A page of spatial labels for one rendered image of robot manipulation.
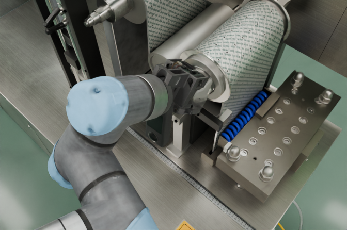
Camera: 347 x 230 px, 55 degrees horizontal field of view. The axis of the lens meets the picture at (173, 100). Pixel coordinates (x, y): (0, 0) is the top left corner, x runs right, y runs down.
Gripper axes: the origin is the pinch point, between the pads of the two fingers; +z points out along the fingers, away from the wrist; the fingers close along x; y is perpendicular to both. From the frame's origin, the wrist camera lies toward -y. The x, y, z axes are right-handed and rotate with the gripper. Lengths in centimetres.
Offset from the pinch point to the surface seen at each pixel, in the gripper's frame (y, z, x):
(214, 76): 5.5, -0.1, -1.2
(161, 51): 2.1, 4.9, 15.8
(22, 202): -126, 43, 76
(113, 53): -10.6, 15.8, 37.2
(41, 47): -28, 20, 73
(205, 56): 8.3, -1.2, 2.1
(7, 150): -119, 53, 110
